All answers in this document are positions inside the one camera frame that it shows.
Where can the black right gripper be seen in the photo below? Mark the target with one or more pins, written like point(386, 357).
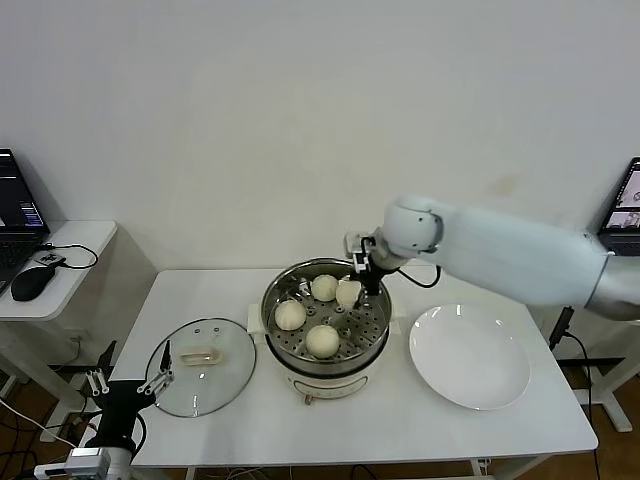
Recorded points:
point(371, 281)

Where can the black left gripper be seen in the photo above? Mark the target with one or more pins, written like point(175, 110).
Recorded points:
point(120, 405)

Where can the white steamed baozi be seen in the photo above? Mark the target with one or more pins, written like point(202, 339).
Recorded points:
point(291, 316)
point(347, 294)
point(324, 288)
point(322, 341)

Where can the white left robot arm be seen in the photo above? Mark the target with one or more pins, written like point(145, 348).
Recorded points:
point(122, 465)

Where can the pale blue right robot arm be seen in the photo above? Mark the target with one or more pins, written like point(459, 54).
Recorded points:
point(500, 245)

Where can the stainless steel steamer basket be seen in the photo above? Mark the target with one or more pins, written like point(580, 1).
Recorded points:
point(362, 334)

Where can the white electric cooker base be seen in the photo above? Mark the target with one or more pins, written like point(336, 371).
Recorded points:
point(325, 387)

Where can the white floor power strip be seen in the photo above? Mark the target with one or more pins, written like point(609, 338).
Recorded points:
point(52, 436)

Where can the black computer mouse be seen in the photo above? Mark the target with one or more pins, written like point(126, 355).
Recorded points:
point(31, 285)

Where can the white round plate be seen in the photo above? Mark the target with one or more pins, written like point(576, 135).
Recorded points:
point(465, 360)

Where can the small grey usb hub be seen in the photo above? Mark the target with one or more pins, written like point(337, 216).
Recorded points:
point(49, 260)

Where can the white side desk with mouse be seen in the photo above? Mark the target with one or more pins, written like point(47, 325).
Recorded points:
point(80, 237)

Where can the black laptop with dark screen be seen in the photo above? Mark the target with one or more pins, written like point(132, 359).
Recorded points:
point(15, 210)

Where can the white side desk with label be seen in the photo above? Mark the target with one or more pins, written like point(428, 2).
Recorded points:
point(612, 395)

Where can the grey laptop with light screen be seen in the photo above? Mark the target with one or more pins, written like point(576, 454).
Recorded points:
point(625, 200)

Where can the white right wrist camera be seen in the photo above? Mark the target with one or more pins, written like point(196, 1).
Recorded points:
point(356, 245)

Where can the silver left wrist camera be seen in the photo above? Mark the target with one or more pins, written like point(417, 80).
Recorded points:
point(90, 457)

